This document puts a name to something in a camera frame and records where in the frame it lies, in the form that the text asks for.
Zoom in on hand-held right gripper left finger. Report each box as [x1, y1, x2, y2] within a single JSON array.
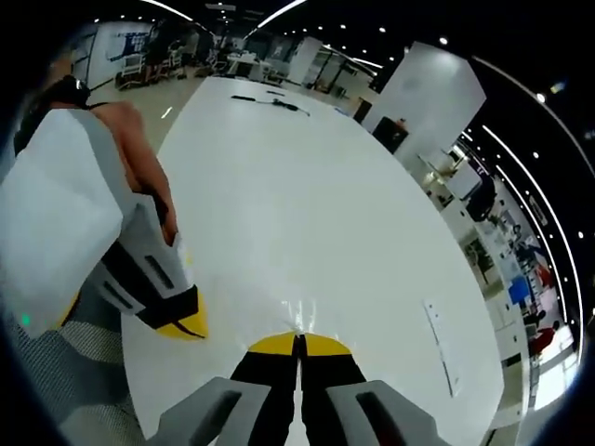
[[157, 333, 299, 446]]

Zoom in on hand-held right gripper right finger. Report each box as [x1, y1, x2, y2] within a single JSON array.
[[298, 333, 450, 446]]

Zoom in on clear food packaging bag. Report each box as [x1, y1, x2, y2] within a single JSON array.
[[208, 276, 348, 345]]

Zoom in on person's left hand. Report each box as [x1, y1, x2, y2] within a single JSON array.
[[90, 100, 181, 248]]

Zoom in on long clear flat strip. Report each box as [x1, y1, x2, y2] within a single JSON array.
[[421, 298, 462, 400]]

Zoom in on grey mesh chair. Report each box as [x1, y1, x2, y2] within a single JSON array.
[[0, 278, 151, 446]]

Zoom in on blue storage boxes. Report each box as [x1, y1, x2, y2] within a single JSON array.
[[508, 272, 532, 304]]

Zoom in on white square pillar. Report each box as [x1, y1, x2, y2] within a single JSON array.
[[361, 40, 488, 157]]

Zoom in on black wrist strap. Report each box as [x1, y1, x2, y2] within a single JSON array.
[[47, 73, 111, 112]]

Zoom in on black cable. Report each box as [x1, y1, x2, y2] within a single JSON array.
[[266, 89, 311, 118]]

